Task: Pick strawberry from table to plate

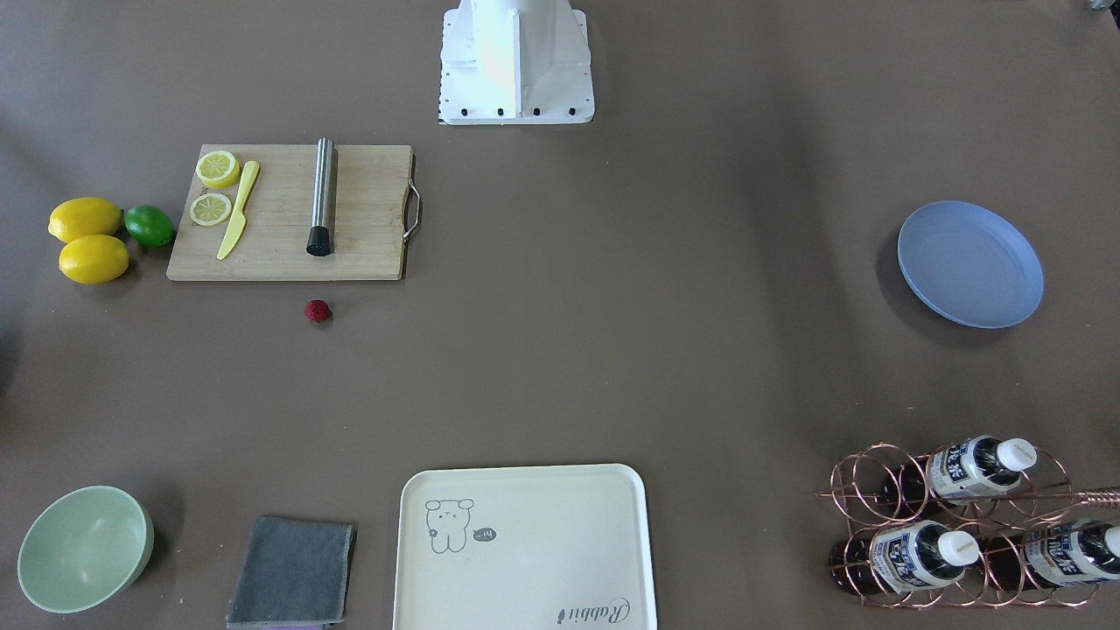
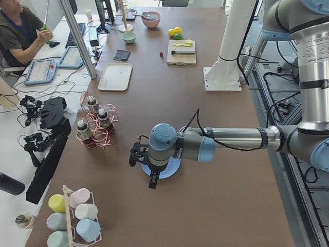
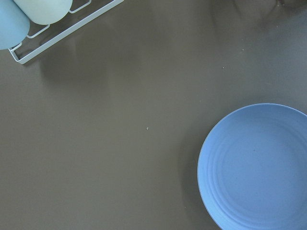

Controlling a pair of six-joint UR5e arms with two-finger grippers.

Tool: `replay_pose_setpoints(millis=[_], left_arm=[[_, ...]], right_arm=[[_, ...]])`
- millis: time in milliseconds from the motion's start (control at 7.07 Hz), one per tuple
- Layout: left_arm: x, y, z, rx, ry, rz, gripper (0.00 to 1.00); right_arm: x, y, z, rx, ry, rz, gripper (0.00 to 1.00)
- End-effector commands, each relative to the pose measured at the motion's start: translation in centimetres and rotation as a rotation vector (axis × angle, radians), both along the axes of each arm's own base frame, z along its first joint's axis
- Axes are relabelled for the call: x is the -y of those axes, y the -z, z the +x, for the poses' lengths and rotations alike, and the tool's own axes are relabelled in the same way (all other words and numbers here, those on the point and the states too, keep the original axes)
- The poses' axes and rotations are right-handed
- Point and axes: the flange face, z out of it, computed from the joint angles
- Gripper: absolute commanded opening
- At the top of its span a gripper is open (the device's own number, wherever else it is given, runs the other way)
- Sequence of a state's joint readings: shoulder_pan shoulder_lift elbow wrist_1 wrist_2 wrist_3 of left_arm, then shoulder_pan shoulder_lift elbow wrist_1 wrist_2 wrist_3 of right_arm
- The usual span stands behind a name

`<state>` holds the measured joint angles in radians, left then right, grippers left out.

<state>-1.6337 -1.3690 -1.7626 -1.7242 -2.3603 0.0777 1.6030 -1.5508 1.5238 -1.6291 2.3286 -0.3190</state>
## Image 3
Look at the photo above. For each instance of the pale green cup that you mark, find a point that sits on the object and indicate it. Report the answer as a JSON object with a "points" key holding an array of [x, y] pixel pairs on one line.
{"points": [[44, 12]]}

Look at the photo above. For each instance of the blue plate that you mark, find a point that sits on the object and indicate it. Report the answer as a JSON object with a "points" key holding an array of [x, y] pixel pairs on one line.
{"points": [[252, 169]]}

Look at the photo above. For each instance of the light blue cup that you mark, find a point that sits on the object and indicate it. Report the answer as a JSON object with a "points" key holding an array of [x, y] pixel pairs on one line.
{"points": [[14, 24]]}

